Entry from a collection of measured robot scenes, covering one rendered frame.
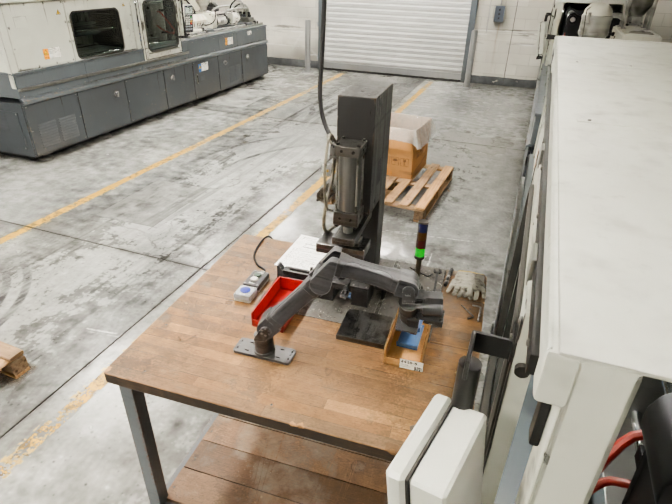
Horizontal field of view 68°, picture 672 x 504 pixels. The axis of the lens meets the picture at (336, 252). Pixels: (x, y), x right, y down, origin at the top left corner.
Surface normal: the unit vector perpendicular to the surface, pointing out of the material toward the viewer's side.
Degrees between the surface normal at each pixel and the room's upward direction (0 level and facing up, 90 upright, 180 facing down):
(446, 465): 7
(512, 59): 90
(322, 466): 0
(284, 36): 90
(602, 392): 90
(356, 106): 90
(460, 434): 7
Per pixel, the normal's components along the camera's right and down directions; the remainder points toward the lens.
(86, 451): 0.02, -0.87
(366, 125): -0.30, 0.47
